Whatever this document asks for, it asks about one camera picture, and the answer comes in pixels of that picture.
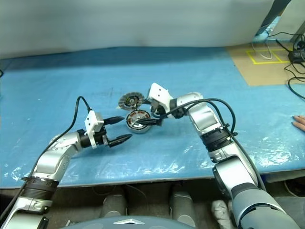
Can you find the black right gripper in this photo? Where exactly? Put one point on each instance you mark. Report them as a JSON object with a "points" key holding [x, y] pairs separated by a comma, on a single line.
{"points": [[157, 109]]}

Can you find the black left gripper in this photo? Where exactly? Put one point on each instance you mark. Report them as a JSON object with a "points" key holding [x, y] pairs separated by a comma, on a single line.
{"points": [[103, 138]]}

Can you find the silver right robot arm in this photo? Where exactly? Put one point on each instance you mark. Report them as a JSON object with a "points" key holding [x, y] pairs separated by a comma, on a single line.
{"points": [[228, 148]]}

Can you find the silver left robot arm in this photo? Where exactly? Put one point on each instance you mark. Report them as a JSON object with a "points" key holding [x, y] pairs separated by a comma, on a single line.
{"points": [[52, 157]]}

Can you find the grey motor housing copper windings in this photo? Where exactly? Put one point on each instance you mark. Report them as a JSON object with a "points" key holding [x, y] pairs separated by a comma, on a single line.
{"points": [[140, 130]]}

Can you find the person's bare hand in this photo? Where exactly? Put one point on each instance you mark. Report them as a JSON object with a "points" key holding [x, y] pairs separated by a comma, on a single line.
{"points": [[299, 122]]}

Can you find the blue table cover sheet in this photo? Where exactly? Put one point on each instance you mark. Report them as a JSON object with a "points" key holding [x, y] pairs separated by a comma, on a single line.
{"points": [[166, 148]]}

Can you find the dark grey rounded shape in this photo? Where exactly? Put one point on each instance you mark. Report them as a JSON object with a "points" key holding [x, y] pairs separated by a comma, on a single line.
{"points": [[182, 205], [114, 205]]}

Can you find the grey robot torso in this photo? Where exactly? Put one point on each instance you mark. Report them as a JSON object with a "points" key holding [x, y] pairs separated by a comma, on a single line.
{"points": [[114, 223]]}

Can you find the white crumpled cloth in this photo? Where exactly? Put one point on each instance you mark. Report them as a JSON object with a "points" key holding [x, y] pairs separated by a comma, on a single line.
{"points": [[221, 211]]}

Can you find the black power adapter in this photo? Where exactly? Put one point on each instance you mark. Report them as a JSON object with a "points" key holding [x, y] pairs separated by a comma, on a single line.
{"points": [[296, 56]]}

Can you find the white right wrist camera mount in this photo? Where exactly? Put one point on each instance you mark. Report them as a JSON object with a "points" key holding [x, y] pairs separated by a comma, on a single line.
{"points": [[159, 94]]}

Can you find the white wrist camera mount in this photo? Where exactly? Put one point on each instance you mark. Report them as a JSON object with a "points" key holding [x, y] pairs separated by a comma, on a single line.
{"points": [[93, 126], [159, 94]]}

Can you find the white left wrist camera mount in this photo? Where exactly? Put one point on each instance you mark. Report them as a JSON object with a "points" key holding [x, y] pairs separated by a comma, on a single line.
{"points": [[93, 126]]}

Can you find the grey metal frame post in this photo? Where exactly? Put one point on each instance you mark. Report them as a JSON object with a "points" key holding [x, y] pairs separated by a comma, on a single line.
{"points": [[270, 19]]}

